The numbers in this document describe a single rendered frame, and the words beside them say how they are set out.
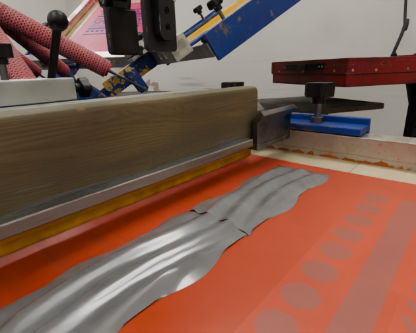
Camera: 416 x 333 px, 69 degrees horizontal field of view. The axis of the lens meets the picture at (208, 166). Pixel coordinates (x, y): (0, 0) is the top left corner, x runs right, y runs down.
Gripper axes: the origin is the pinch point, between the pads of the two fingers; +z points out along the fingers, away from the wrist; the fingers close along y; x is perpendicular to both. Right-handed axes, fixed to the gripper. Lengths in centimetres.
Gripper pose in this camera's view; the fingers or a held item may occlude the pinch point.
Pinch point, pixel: (139, 30)
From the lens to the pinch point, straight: 29.7
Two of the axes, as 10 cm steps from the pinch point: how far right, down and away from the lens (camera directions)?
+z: 0.3, 9.5, 3.0
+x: 6.5, -2.5, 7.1
